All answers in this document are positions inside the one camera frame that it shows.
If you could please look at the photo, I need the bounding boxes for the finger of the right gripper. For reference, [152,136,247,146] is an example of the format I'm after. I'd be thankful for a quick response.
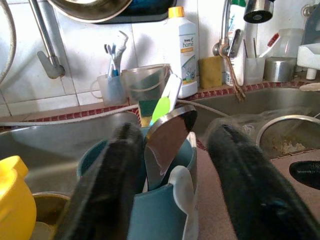
[289,160,320,190]

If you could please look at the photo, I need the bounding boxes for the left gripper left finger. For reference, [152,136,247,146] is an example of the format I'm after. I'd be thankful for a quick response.
[53,121,146,240]

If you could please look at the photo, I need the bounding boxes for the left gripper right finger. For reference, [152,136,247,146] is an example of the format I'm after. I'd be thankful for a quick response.
[207,123,320,240]

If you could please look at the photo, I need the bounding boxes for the blue mug with white print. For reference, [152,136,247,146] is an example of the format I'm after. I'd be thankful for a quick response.
[76,129,201,240]

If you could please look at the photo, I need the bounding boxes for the yellow plastic bowl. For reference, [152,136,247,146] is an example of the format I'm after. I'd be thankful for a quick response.
[0,155,38,240]

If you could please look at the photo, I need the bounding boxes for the chrome kitchen faucet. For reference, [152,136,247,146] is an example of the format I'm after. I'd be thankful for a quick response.
[212,0,275,59]

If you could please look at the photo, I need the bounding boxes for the stainless steel pot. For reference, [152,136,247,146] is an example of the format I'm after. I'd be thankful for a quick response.
[255,114,320,160]

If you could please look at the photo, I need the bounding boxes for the small stainless steel bowl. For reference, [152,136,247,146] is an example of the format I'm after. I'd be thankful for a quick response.
[31,191,72,240]

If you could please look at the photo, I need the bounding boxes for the stainless steel sink basin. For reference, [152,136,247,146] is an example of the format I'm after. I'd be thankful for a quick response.
[178,86,320,161]
[0,109,143,196]

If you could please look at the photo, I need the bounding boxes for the clear plastic bag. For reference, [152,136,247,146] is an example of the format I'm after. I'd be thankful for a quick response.
[203,106,320,141]

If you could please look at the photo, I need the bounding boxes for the wooden utensil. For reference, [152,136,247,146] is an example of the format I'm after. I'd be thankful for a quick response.
[298,82,320,92]

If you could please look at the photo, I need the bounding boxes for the stainless steel cup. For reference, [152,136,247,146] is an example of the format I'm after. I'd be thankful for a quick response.
[263,56,298,83]

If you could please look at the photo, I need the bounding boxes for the clear plastic measuring cup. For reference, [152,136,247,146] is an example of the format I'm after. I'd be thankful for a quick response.
[121,63,174,106]

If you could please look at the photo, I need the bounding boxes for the dark green scouring pad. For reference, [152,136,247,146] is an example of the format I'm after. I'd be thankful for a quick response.
[133,71,165,101]

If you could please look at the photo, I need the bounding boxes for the white plastic container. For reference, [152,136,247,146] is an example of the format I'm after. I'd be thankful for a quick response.
[296,42,320,81]

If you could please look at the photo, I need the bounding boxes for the white and green peeler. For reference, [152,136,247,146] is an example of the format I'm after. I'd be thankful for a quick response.
[148,73,183,127]

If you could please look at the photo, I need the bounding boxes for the blue toothbrush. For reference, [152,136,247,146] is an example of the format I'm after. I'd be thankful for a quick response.
[111,42,120,77]
[103,43,116,77]

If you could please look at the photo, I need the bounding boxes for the translucent plastic jar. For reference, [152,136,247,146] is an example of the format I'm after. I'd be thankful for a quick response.
[276,28,305,59]

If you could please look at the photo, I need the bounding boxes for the red and white toothbrush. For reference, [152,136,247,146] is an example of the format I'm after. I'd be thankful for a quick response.
[257,32,280,59]

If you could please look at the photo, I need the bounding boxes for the white angled brush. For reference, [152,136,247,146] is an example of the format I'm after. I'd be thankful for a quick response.
[115,30,130,73]

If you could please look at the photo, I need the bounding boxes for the grey blue plastic board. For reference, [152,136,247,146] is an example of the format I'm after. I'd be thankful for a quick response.
[301,4,320,46]

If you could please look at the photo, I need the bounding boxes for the small steel filter tap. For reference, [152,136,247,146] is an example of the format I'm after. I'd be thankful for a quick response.
[28,0,66,80]

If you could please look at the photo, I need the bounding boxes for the white detergent bottle yellow cap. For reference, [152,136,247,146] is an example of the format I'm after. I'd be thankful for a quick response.
[163,6,200,100]

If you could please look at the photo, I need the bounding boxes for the steel pan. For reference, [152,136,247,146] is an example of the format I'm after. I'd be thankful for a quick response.
[46,0,133,24]

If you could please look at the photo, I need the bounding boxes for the dark dish rack tray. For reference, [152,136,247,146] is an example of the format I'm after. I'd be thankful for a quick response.
[94,0,178,25]

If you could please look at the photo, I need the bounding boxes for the translucent cup with handle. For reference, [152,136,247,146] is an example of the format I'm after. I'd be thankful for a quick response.
[90,73,127,107]

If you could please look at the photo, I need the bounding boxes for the copper coloured strap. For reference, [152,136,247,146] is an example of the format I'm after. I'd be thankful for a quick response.
[223,55,247,103]

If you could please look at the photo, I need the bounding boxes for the white wall hose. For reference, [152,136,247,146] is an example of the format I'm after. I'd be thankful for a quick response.
[0,0,17,85]

